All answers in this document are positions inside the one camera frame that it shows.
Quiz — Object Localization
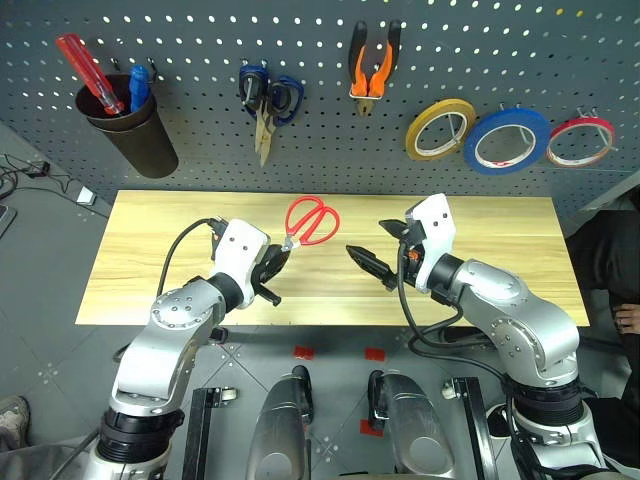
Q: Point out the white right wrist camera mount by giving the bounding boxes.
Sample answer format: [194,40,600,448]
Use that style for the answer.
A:
[404,193,459,294]

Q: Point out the bystander bare hand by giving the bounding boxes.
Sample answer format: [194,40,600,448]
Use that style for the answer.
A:
[613,304,640,335]

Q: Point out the black floor cables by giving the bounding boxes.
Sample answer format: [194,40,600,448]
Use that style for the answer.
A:
[0,152,81,202]

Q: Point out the red handled screwdriver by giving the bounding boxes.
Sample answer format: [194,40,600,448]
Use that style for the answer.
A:
[54,33,126,117]

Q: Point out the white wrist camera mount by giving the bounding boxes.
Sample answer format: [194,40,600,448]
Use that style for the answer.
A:
[404,193,459,294]
[211,218,270,310]

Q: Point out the metal pegboard hook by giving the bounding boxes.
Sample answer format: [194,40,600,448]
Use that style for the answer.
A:
[574,105,620,152]
[498,101,540,152]
[446,112,464,147]

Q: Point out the blue handled screwdriver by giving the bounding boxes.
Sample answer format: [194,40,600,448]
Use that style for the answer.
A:
[128,64,152,114]

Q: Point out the grey perforated pegboard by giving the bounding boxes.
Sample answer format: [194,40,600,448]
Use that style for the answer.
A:
[0,0,640,201]

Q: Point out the grey shoe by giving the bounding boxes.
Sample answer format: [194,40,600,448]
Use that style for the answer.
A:
[0,395,32,452]

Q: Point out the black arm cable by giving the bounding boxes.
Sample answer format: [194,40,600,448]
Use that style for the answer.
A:
[396,242,516,401]
[156,217,227,299]

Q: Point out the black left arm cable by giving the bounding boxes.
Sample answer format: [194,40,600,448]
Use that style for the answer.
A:
[156,217,227,299]

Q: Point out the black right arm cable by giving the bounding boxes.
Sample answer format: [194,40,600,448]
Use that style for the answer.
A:
[396,242,516,401]

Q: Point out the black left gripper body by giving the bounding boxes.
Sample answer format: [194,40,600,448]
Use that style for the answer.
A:
[252,243,283,292]

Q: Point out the red tape roll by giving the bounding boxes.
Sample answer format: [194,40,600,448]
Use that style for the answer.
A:
[544,117,616,169]

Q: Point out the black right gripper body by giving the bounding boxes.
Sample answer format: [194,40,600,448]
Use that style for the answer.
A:
[396,219,427,292]

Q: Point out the blue handled scissors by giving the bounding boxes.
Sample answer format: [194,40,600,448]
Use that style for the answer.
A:
[238,61,305,169]

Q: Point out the yellow tape roll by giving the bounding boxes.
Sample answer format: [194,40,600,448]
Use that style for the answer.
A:
[404,98,478,162]

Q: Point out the red handled scissors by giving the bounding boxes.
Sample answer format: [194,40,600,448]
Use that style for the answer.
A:
[279,194,342,254]

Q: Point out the grey metal side panel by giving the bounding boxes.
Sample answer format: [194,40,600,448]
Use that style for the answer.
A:
[578,171,640,215]

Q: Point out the black metal frame with caster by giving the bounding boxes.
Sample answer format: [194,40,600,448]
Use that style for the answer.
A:
[181,386,239,480]
[443,376,497,480]

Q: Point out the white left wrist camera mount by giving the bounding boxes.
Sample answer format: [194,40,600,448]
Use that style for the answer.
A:
[211,218,270,310]

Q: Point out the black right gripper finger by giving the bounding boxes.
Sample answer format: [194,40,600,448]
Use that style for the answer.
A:
[345,243,400,293]
[377,218,413,241]

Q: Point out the blue tape roll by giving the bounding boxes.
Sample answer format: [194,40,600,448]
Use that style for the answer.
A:
[462,107,552,176]

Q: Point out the orange and black pliers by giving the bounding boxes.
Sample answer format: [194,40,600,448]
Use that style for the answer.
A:
[348,19,403,117]

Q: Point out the dark brown holder cup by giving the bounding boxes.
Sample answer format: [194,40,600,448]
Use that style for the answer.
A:
[74,73,180,179]

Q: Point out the silver rounded robot leg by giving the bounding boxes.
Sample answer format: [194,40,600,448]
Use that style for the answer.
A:
[367,369,457,480]
[246,364,315,480]

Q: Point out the person in dark clothes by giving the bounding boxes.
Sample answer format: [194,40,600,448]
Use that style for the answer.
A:
[563,185,640,459]

